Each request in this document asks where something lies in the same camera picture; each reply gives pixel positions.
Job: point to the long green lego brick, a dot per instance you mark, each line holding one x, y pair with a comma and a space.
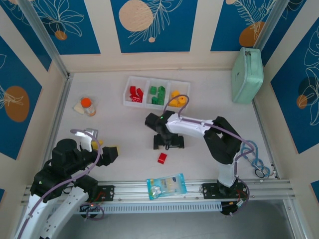
162, 94
154, 100

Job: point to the yellow lego brick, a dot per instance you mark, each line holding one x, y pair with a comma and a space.
173, 102
175, 93
180, 105

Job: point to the red comb-shaped lego brick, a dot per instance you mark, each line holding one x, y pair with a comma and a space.
137, 99

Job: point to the green slope lego brick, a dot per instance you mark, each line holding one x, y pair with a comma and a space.
162, 88

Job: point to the yellow round lego piece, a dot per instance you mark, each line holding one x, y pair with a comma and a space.
183, 99

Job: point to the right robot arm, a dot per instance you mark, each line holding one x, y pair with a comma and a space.
189, 125

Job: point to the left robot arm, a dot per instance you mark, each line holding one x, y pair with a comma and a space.
67, 206

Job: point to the white three-compartment container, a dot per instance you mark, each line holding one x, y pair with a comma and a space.
144, 100

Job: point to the clear blue snack bag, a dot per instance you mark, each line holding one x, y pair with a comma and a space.
167, 186

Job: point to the small green-lit circuit board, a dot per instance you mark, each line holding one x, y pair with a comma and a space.
91, 205

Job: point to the beige wedge piece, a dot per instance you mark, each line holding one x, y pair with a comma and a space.
78, 108

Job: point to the orange-lid small bottle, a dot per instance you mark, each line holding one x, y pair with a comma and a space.
87, 104

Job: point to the blue stethoscope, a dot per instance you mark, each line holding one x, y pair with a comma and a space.
254, 149

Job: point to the mint green zip case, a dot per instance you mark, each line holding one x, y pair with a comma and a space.
246, 77

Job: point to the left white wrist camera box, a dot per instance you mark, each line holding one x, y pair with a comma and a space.
87, 142

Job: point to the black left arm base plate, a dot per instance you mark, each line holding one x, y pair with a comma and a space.
107, 193

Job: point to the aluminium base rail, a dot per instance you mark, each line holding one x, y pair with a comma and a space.
129, 190

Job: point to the aluminium side rail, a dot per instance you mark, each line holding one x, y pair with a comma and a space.
62, 107
261, 124

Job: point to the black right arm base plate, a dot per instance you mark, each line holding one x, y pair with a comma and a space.
209, 191

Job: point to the aluminium corner post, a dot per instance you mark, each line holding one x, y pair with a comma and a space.
272, 25
45, 37

